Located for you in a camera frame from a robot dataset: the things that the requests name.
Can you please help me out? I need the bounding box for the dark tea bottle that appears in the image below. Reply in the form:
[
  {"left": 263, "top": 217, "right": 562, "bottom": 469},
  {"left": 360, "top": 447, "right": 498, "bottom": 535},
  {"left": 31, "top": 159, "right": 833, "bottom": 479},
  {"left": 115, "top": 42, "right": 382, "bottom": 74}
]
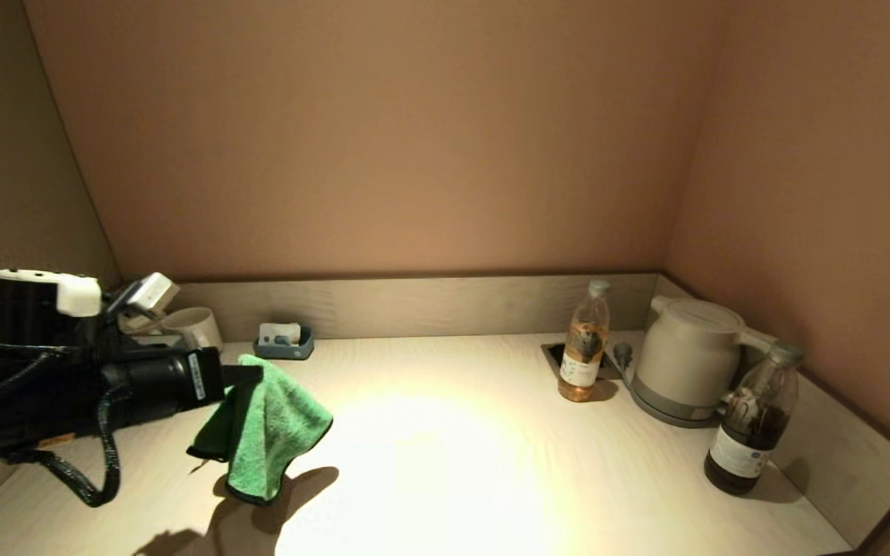
[{"left": 704, "top": 341, "right": 804, "bottom": 497}]

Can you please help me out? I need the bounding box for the cream electric kettle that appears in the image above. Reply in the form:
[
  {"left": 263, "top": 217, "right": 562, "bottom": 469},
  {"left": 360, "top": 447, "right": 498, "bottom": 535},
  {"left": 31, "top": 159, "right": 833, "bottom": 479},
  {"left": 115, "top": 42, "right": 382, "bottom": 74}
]
[{"left": 634, "top": 296, "right": 775, "bottom": 410}]

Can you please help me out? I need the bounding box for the black sleeved cable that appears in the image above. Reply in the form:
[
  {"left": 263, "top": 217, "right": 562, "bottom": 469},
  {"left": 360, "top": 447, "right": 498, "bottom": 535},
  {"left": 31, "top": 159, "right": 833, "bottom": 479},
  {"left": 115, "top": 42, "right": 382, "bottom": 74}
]
[{"left": 22, "top": 385, "right": 123, "bottom": 509}]

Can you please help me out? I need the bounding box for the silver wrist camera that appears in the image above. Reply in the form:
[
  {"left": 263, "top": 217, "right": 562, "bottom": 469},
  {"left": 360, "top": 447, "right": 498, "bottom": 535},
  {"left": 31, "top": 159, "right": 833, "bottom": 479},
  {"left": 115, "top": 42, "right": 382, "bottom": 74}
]
[{"left": 107, "top": 272, "right": 182, "bottom": 322}]

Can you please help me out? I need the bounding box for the grey kettle base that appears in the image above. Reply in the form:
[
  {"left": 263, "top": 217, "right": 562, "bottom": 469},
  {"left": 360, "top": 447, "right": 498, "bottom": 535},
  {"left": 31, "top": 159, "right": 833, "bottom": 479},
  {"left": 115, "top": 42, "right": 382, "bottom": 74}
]
[{"left": 623, "top": 369, "right": 725, "bottom": 429}]

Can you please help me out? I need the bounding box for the green microfiber cloth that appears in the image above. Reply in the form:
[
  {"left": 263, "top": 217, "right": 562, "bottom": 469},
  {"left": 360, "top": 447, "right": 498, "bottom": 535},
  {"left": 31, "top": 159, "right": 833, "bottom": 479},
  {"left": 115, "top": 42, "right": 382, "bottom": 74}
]
[{"left": 186, "top": 354, "right": 335, "bottom": 507}]

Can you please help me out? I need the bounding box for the light amber tea bottle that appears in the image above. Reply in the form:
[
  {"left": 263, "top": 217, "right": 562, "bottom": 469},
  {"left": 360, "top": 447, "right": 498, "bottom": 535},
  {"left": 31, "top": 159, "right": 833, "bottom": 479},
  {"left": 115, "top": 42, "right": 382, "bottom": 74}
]
[{"left": 557, "top": 280, "right": 611, "bottom": 403}]

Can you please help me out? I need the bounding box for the recessed power socket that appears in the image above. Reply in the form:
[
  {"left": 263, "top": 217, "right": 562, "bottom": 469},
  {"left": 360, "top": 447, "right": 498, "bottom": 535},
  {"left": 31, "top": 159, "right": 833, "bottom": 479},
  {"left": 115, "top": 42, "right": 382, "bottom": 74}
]
[{"left": 542, "top": 343, "right": 622, "bottom": 381}]

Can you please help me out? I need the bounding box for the small grey-blue tray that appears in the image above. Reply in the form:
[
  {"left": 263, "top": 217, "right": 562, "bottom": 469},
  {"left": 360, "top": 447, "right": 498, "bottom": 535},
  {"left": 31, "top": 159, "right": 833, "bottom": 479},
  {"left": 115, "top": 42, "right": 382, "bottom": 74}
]
[{"left": 253, "top": 326, "right": 314, "bottom": 361}]

